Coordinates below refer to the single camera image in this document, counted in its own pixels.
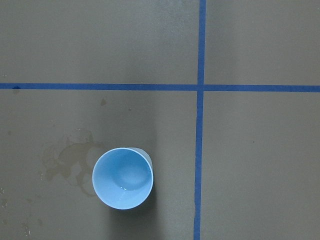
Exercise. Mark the light blue plastic cup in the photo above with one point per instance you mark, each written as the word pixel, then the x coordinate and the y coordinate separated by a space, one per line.
pixel 123 177

